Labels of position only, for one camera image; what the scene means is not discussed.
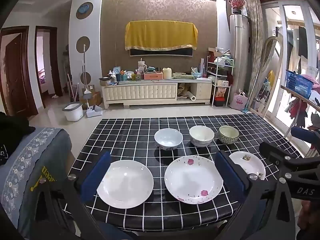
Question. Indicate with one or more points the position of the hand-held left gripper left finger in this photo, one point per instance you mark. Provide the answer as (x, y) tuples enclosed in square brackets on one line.
[(96, 177)]

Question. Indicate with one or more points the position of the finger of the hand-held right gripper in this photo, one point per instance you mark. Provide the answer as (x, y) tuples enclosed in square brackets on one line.
[(303, 134), (275, 153)]

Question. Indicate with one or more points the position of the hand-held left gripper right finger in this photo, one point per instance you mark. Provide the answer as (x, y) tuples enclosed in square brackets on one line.
[(230, 177)]

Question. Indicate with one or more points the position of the green floral print plate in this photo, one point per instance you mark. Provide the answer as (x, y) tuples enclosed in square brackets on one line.
[(246, 165)]

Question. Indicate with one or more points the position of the plain white plate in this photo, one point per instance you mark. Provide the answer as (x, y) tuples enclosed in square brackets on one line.
[(125, 183)]

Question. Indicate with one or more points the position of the pink petal print plate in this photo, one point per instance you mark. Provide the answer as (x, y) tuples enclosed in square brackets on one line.
[(192, 180)]

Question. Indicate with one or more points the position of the small dotted pattern bowl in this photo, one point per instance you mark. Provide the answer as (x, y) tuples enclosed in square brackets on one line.
[(228, 133)]

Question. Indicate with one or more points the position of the white bowl grey marbled outside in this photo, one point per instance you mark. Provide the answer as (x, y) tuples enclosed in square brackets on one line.
[(201, 135)]

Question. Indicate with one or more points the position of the white bowl pink flower print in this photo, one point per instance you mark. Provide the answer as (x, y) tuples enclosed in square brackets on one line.
[(168, 137)]

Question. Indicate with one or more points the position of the person's right hand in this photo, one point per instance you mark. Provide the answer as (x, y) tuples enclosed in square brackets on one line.
[(310, 215)]

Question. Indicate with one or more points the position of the red hanging garment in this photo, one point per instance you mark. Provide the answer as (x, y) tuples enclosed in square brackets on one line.
[(297, 112)]

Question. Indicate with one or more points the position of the wooden board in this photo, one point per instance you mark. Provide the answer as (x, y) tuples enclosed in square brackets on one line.
[(300, 97)]

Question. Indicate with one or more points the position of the dark cloth with yellow print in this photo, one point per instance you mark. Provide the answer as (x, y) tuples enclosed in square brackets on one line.
[(48, 177)]

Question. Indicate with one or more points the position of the blue plastic basket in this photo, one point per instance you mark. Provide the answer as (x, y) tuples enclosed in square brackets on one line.
[(298, 83)]

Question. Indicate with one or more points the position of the pink bag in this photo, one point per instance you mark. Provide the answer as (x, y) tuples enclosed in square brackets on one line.
[(240, 101)]

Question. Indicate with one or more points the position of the black white checkered tablecloth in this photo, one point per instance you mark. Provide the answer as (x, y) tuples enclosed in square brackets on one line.
[(140, 130)]

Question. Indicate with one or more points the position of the white dustpan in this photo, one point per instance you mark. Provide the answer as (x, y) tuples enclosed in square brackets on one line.
[(94, 112)]

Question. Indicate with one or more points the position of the white bucket grey rim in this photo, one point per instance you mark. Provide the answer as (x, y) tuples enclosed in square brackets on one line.
[(72, 113)]

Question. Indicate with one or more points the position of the red box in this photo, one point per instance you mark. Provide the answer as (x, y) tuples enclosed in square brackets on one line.
[(219, 102)]

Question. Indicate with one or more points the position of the cardboard box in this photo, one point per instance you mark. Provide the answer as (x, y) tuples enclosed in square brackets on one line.
[(95, 98)]

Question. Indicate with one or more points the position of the cream arched floor mirror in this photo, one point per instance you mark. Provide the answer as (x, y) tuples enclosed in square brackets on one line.
[(270, 55)]

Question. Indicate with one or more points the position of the white paper roll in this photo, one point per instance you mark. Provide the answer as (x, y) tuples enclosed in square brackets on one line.
[(192, 96)]

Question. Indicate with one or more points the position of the black garment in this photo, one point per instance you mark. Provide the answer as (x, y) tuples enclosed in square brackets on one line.
[(12, 135)]

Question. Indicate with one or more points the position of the cream tufted TV cabinet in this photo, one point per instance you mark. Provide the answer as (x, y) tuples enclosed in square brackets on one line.
[(140, 92)]

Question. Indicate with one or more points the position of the white standing air conditioner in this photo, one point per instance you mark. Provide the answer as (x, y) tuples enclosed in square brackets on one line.
[(238, 55)]

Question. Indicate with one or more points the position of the patterned beige curtain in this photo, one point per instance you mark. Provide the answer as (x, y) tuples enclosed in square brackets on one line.
[(255, 42)]

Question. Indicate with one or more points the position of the white metal shelf rack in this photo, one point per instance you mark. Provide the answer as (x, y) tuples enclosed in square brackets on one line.
[(223, 62)]

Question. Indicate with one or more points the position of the assorted bottles and jars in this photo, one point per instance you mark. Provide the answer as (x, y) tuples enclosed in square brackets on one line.
[(125, 76)]

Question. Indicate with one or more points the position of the glass sliding door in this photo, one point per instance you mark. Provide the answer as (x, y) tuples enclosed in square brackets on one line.
[(282, 30)]

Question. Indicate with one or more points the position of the white pole mop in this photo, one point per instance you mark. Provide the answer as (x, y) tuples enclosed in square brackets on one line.
[(84, 67)]

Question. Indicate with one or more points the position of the pink box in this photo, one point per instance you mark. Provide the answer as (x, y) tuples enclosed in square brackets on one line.
[(153, 76)]

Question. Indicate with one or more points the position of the white tumbler with straw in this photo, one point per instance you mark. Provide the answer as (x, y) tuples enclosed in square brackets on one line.
[(141, 67)]

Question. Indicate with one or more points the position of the cream canister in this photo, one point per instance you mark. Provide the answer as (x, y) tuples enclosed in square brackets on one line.
[(168, 73)]

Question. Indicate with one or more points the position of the brown wooden door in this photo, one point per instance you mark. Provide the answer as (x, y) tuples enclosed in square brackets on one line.
[(17, 75)]

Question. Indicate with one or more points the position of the black television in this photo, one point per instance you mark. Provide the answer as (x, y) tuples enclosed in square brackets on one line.
[(160, 52)]

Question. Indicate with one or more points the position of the red flower arrangement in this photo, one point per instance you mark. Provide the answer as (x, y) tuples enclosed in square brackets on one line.
[(237, 4)]

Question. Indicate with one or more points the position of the yellow cloth cover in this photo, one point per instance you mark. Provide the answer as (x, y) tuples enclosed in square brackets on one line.
[(160, 35)]

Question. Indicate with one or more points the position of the brown door frame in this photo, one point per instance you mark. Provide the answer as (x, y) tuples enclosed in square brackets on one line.
[(58, 67)]

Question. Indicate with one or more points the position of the round brown wall disc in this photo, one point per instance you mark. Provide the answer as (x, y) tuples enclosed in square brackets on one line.
[(83, 45)]

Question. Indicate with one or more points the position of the round wall disc blue plate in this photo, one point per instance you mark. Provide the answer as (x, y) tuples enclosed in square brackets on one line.
[(84, 10)]

